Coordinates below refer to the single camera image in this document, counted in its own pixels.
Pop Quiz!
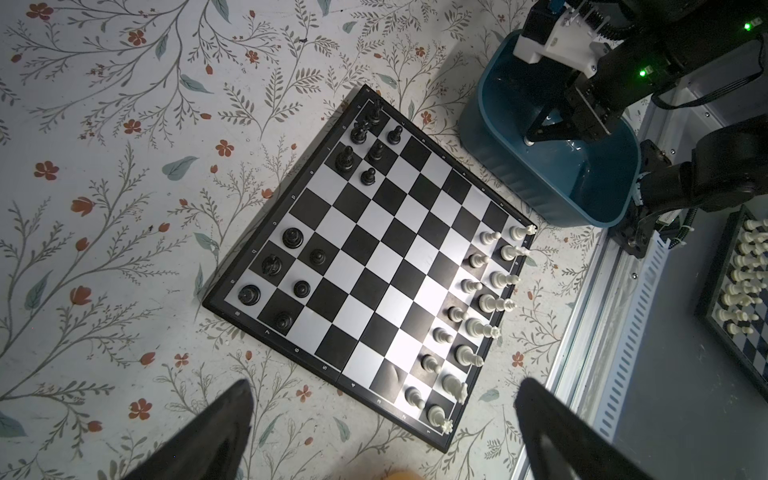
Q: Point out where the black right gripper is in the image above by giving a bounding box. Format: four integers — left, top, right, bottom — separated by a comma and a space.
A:
565, 50, 654, 141

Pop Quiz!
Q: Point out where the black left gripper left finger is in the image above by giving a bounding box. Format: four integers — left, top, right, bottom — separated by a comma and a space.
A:
127, 379, 254, 479

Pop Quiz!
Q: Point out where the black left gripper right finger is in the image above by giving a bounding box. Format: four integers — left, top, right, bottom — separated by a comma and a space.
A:
514, 378, 649, 479

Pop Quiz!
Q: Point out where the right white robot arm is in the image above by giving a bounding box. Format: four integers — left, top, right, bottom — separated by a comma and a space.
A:
561, 1, 767, 240

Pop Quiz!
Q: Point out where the teal plastic tray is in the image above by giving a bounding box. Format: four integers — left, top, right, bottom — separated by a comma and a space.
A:
458, 31, 640, 228

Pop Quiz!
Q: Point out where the yellow plastic tray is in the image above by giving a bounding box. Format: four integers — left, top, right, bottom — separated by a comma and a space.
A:
381, 470, 424, 480

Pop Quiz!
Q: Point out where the black white chessboard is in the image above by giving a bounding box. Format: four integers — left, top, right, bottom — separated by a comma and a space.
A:
203, 87, 537, 451

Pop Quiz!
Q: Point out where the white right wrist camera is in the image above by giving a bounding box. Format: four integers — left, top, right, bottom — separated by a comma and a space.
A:
513, 1, 610, 78

